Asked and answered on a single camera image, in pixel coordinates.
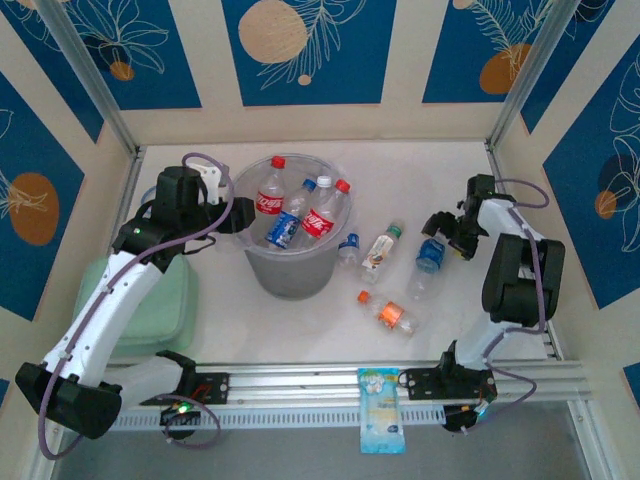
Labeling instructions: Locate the blue yellow label bottle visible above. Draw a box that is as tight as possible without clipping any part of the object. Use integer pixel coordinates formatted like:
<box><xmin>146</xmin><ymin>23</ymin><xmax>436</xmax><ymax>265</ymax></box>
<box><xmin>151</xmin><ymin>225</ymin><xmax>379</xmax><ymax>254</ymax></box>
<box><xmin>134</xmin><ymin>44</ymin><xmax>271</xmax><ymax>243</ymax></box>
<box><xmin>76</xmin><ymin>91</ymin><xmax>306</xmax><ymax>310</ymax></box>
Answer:
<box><xmin>263</xmin><ymin>178</ymin><xmax>317</xmax><ymax>250</ymax></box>

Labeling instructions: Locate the orange cap orange label bottle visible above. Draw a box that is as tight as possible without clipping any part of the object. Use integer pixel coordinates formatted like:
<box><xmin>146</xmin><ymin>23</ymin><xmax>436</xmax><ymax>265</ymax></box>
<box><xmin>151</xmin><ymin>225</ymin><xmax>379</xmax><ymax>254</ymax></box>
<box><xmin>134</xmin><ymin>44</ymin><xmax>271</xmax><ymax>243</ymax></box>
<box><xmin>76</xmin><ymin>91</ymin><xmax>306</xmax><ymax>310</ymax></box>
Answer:
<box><xmin>356</xmin><ymin>290</ymin><xmax>421</xmax><ymax>339</ymax></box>

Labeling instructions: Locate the green cap coconut drink bottle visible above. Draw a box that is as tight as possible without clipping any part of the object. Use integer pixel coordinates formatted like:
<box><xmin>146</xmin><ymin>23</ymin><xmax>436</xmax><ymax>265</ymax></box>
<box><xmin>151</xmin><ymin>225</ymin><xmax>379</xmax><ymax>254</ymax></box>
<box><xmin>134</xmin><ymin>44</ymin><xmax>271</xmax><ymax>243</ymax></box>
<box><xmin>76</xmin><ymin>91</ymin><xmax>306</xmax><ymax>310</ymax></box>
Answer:
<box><xmin>358</xmin><ymin>219</ymin><xmax>406</xmax><ymax>285</ymax></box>

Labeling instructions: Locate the aluminium frame post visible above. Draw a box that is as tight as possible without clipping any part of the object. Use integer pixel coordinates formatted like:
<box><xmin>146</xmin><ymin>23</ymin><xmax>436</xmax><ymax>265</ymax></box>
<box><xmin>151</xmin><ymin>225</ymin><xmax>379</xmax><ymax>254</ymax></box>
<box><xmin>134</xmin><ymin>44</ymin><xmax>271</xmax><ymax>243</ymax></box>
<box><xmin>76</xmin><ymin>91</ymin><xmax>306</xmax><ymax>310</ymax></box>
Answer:
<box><xmin>37</xmin><ymin>0</ymin><xmax>141</xmax><ymax>157</ymax></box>
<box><xmin>488</xmin><ymin>0</ymin><xmax>584</xmax><ymax>146</ymax></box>

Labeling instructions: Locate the mint green plastic box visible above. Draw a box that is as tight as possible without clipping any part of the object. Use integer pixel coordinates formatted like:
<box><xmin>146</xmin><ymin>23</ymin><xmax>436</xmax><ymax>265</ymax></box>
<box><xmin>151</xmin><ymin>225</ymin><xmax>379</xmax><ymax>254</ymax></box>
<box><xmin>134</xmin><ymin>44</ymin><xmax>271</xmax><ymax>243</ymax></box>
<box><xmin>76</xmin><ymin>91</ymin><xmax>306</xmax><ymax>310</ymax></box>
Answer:
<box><xmin>72</xmin><ymin>259</ymin><xmax>200</xmax><ymax>359</ymax></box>

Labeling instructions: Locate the blue stethoscope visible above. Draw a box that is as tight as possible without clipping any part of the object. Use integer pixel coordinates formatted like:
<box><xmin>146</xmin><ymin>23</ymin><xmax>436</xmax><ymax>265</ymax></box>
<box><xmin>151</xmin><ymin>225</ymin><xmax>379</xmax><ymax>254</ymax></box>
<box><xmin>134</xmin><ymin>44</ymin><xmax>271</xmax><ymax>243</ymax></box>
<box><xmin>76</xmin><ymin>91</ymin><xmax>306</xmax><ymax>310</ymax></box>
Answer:
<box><xmin>138</xmin><ymin>184</ymin><xmax>157</xmax><ymax>217</ymax></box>

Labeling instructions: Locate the grey translucent plastic bin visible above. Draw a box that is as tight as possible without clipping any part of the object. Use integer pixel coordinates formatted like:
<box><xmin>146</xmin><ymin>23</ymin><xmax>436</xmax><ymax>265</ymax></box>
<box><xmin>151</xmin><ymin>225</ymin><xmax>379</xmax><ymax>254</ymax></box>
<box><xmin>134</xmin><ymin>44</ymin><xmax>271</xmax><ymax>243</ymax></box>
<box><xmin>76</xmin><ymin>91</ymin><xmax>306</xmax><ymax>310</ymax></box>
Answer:
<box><xmin>230</xmin><ymin>152</ymin><xmax>354</xmax><ymax>301</ymax></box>

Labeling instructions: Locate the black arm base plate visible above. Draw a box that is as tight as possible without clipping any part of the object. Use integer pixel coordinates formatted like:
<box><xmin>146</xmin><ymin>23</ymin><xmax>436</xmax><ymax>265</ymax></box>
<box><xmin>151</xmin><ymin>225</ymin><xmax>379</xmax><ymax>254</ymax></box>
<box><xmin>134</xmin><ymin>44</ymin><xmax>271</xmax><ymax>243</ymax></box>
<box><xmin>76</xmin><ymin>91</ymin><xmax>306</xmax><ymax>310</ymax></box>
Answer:
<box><xmin>402</xmin><ymin>367</ymin><xmax>499</xmax><ymax>401</ymax></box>
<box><xmin>189</xmin><ymin>372</ymin><xmax>231</xmax><ymax>406</ymax></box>

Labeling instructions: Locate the blue cap Pepsi bottle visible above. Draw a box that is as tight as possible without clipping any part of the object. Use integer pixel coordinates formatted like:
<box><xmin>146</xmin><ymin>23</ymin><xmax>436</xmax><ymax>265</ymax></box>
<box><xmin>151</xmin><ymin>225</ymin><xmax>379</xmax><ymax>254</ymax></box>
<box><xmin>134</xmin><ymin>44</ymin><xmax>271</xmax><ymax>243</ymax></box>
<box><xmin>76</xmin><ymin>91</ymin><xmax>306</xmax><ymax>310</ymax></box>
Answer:
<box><xmin>337</xmin><ymin>230</ymin><xmax>362</xmax><ymax>269</ymax></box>

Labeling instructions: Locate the aluminium table side rail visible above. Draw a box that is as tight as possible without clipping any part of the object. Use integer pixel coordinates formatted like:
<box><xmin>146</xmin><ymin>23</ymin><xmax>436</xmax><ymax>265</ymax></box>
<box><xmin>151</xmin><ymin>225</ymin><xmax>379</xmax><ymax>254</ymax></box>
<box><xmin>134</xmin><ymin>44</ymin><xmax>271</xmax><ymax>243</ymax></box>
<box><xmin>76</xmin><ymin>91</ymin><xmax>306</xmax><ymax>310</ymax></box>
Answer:
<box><xmin>483</xmin><ymin>141</ymin><xmax>566</xmax><ymax>361</ymax></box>
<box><xmin>107</xmin><ymin>147</ymin><xmax>147</xmax><ymax>241</ymax></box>

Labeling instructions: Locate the white slotted cable duct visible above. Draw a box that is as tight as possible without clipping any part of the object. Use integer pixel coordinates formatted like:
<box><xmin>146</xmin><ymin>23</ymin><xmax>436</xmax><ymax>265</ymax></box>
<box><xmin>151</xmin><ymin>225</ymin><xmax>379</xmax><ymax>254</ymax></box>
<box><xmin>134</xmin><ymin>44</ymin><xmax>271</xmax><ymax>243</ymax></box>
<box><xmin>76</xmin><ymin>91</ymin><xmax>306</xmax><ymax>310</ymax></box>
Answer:
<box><xmin>107</xmin><ymin>402</ymin><xmax>446</xmax><ymax>432</ymax></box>

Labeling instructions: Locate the crushed blue label bottle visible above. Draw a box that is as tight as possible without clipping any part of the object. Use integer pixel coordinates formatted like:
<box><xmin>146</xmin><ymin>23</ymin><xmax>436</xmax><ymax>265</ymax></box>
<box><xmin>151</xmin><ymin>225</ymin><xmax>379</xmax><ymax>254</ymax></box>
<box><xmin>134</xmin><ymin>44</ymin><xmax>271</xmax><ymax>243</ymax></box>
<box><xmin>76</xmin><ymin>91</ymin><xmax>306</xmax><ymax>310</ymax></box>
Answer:
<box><xmin>404</xmin><ymin>237</ymin><xmax>448</xmax><ymax>302</ymax></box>

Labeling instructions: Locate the clear plastic bin liner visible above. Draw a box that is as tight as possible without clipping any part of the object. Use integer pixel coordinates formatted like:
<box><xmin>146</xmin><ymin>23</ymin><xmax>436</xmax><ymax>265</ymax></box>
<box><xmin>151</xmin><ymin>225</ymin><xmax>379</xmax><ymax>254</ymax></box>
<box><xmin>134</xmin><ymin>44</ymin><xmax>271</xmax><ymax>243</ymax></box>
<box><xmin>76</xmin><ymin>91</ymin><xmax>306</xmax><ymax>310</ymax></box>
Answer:
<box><xmin>219</xmin><ymin>152</ymin><xmax>355</xmax><ymax>251</ymax></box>

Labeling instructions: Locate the small black electronics module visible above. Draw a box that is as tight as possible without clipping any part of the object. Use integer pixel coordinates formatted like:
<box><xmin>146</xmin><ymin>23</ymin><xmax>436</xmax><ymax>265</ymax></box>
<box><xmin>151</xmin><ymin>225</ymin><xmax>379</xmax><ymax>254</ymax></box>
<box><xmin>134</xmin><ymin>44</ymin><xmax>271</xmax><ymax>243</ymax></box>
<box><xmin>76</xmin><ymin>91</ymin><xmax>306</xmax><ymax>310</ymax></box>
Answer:
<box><xmin>442</xmin><ymin>403</ymin><xmax>489</xmax><ymax>435</ymax></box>
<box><xmin>159</xmin><ymin>402</ymin><xmax>201</xmax><ymax>429</ymax></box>

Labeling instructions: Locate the aluminium mounting rail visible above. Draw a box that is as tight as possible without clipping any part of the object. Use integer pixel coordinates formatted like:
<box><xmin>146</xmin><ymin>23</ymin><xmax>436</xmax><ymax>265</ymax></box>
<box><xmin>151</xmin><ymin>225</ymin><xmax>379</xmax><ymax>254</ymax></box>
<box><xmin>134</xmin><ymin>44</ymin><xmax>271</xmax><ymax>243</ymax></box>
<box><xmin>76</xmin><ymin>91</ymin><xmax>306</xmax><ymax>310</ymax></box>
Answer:
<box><xmin>107</xmin><ymin>360</ymin><xmax>591</xmax><ymax>407</ymax></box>

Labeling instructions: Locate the red label cola bottle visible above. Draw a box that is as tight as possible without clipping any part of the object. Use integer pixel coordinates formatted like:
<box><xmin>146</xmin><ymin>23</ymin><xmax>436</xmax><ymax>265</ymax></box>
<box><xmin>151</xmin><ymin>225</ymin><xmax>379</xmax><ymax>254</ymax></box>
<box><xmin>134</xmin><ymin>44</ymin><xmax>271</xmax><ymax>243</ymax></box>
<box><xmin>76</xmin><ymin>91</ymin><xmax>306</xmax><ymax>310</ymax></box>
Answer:
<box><xmin>254</xmin><ymin>155</ymin><xmax>289</xmax><ymax>219</ymax></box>
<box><xmin>298</xmin><ymin>178</ymin><xmax>352</xmax><ymax>246</ymax></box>

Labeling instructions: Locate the light blue wet wipes pack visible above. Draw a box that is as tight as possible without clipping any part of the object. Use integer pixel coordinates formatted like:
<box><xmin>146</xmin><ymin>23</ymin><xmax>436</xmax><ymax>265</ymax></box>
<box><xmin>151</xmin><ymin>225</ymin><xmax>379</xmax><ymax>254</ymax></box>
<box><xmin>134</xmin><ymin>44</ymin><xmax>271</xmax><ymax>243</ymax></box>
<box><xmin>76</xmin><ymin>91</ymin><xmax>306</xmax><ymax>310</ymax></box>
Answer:
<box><xmin>356</xmin><ymin>367</ymin><xmax>407</xmax><ymax>455</ymax></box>

